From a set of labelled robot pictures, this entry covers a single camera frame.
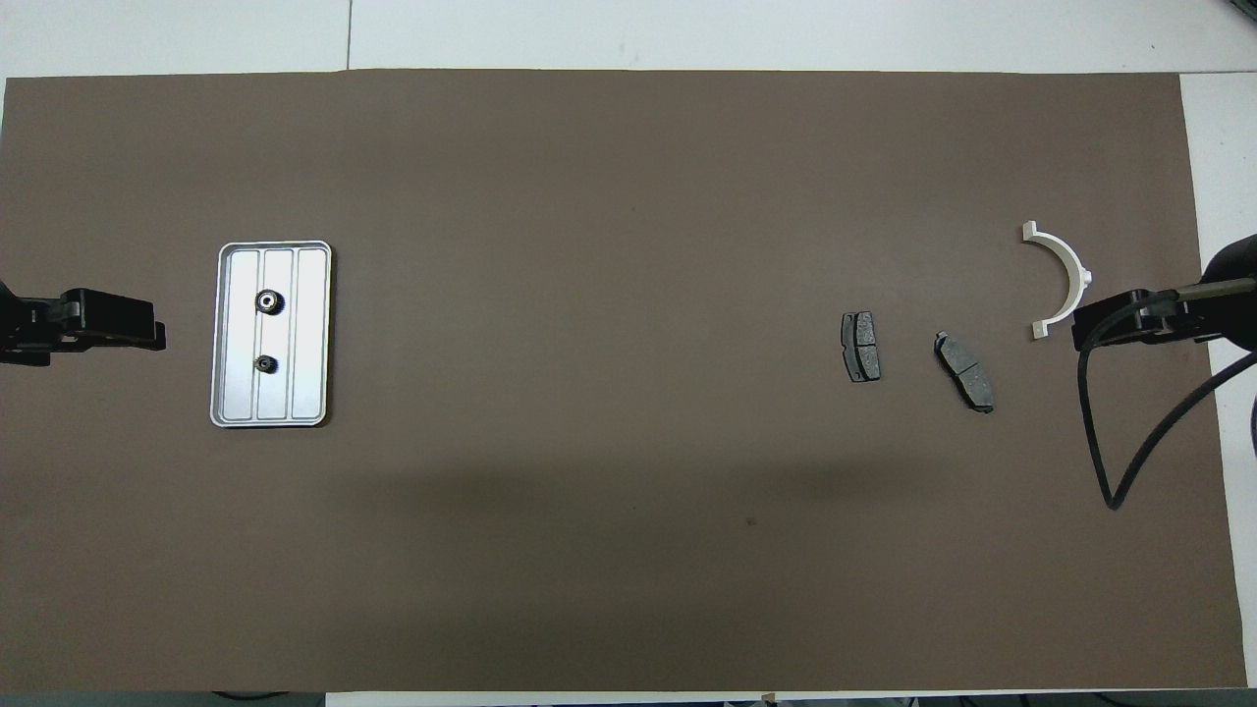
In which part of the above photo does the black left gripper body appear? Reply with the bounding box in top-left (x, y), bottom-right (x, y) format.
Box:
top-left (0, 280), bottom-right (66, 366)

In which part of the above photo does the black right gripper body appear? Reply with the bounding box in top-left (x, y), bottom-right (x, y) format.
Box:
top-left (1176, 234), bottom-right (1257, 353)

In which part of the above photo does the silver metal tray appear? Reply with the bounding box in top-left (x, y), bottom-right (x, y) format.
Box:
top-left (209, 241), bottom-right (333, 429)

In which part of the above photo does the long dark brake pad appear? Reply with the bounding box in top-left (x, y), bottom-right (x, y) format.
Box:
top-left (933, 331), bottom-right (996, 414)

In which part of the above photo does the short dark brake pad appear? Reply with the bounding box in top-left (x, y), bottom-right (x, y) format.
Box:
top-left (841, 311), bottom-right (882, 384)

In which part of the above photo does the brown table mat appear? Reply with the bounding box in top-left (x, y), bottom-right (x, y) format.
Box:
top-left (0, 69), bottom-right (1248, 693)

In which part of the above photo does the white semicircular bracket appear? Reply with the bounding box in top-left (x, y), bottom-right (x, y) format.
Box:
top-left (1021, 221), bottom-right (1093, 342)

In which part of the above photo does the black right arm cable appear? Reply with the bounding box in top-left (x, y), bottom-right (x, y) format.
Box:
top-left (1076, 295), bottom-right (1257, 511)

